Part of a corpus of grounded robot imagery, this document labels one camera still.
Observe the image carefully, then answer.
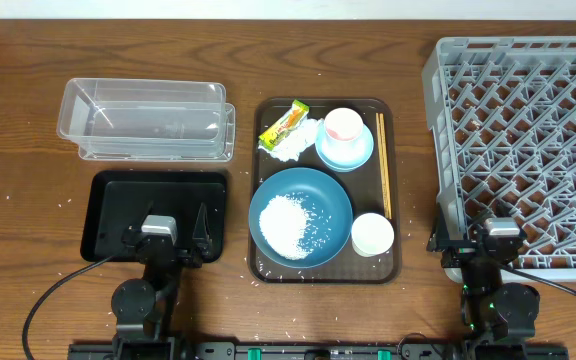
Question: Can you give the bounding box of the black plastic tray bin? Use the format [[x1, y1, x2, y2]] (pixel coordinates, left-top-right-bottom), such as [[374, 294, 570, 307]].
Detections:
[[80, 170, 227, 263]]

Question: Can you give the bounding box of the light blue bowl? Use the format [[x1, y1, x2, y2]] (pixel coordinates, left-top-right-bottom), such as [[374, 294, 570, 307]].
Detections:
[[315, 125, 374, 172]]

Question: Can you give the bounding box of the dark brown serving tray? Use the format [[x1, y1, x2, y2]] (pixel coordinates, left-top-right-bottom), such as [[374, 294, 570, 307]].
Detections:
[[247, 97, 402, 285]]

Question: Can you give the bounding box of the crumpled white tissue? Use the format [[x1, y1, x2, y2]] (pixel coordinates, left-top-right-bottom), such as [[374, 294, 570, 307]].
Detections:
[[258, 118, 322, 162]]

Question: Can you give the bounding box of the pink cup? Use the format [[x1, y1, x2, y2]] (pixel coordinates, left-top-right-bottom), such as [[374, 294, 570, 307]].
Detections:
[[323, 108, 364, 152]]

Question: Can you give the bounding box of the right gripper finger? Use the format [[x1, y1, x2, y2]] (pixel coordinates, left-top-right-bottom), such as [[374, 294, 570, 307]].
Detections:
[[468, 202, 510, 230], [430, 205, 451, 245]]

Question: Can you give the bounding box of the clear plastic bin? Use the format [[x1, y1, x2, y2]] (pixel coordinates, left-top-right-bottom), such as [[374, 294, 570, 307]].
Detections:
[[57, 78, 227, 160]]

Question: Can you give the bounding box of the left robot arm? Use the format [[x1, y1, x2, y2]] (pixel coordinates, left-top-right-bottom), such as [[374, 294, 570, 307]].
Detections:
[[106, 204, 214, 360]]

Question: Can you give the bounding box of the pile of white rice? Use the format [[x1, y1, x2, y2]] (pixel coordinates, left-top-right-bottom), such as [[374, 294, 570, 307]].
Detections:
[[259, 195, 311, 260]]

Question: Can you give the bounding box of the yellow green snack wrapper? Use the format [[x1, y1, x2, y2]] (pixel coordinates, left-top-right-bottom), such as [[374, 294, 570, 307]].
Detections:
[[258, 100, 310, 150]]

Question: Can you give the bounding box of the dark blue plate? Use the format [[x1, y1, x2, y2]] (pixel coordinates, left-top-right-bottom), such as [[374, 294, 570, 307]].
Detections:
[[248, 167, 354, 269]]

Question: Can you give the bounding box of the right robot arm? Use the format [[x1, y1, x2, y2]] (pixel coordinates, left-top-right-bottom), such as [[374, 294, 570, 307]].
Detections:
[[426, 210, 540, 359]]

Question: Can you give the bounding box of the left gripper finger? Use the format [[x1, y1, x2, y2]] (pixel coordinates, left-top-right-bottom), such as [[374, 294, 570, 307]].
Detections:
[[192, 203, 213, 255], [126, 201, 154, 234]]

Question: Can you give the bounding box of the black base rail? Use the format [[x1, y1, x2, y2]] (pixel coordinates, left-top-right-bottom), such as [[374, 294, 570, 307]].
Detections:
[[66, 341, 569, 360]]

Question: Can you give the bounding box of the grey dishwasher rack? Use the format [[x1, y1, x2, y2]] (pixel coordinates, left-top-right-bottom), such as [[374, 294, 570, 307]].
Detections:
[[422, 36, 576, 282]]

